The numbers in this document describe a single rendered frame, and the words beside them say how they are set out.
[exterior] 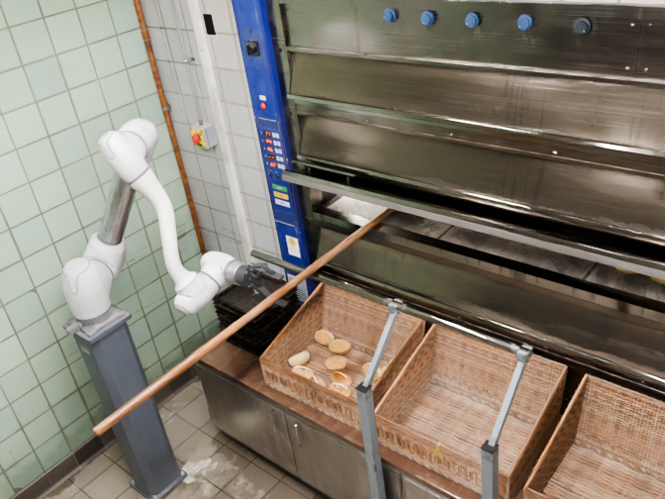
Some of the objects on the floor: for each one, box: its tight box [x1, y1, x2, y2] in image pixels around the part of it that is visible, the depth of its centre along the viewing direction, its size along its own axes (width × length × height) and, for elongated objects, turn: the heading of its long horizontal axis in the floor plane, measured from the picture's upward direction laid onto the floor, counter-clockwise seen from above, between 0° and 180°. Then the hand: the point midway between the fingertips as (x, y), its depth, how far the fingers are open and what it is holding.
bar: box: [250, 250, 532, 499], centre depth 259 cm, size 31×127×118 cm, turn 62°
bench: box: [189, 318, 665, 499], centre depth 277 cm, size 56×242×58 cm, turn 62°
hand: (280, 290), depth 243 cm, fingers open, 11 cm apart
